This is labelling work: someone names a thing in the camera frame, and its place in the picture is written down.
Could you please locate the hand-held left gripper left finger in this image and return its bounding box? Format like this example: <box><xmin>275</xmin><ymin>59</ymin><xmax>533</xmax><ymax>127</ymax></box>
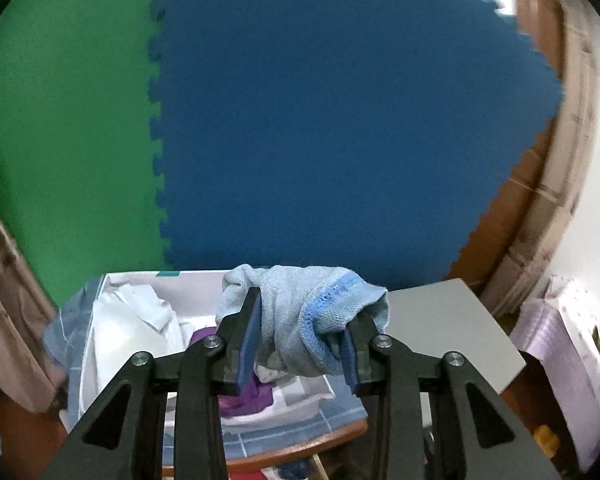
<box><xmin>40</xmin><ymin>286</ymin><xmax>263</xmax><ymax>480</ymax></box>

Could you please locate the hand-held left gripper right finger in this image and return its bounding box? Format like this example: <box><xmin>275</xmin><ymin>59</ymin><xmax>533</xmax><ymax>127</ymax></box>
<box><xmin>341</xmin><ymin>310</ymin><xmax>563</xmax><ymax>480</ymax></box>

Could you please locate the purple underwear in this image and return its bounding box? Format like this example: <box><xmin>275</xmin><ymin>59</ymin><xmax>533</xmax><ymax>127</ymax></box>
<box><xmin>189</xmin><ymin>327</ymin><xmax>273</xmax><ymax>418</ymax></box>

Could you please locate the grey knit underwear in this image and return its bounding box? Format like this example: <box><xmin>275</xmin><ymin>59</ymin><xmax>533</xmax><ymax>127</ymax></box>
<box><xmin>215</xmin><ymin>264</ymin><xmax>391</xmax><ymax>377</ymax></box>

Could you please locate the white shoe box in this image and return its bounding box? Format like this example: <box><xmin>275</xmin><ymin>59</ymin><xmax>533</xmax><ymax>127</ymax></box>
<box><xmin>80</xmin><ymin>270</ymin><xmax>336</xmax><ymax>433</ymax></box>

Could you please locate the white bra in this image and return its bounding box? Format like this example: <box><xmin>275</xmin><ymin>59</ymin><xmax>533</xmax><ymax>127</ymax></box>
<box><xmin>82</xmin><ymin>284</ymin><xmax>196</xmax><ymax>411</ymax></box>

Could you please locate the blue checked cloth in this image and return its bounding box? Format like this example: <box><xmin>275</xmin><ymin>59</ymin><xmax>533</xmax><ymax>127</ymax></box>
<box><xmin>44</xmin><ymin>280</ymin><xmax>368</xmax><ymax>466</ymax></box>

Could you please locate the wooden nightstand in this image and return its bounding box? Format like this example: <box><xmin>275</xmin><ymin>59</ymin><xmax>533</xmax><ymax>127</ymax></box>
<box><xmin>162</xmin><ymin>417</ymin><xmax>368</xmax><ymax>480</ymax></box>

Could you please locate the grey side table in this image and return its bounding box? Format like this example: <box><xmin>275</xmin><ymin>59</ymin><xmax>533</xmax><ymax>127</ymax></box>
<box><xmin>387</xmin><ymin>278</ymin><xmax>527</xmax><ymax>431</ymax></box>

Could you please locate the small yellow object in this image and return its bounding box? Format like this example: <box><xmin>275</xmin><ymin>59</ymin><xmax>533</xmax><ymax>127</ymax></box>
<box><xmin>535</xmin><ymin>425</ymin><xmax>561</xmax><ymax>456</ymax></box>

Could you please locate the pale pink bag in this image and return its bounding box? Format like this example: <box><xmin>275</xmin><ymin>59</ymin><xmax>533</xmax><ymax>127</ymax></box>
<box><xmin>510</xmin><ymin>275</ymin><xmax>600</xmax><ymax>471</ymax></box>

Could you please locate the pink floral curtain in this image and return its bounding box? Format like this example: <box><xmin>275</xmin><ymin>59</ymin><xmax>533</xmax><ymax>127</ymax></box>
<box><xmin>0</xmin><ymin>200</ymin><xmax>66</xmax><ymax>413</ymax></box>

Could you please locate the blue foam mat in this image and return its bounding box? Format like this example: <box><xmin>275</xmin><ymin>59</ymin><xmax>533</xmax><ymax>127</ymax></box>
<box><xmin>147</xmin><ymin>0</ymin><xmax>566</xmax><ymax>293</ymax></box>

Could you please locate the green foam mat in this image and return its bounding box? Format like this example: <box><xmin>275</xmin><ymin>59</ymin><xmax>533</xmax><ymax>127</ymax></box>
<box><xmin>0</xmin><ymin>0</ymin><xmax>173</xmax><ymax>311</ymax></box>

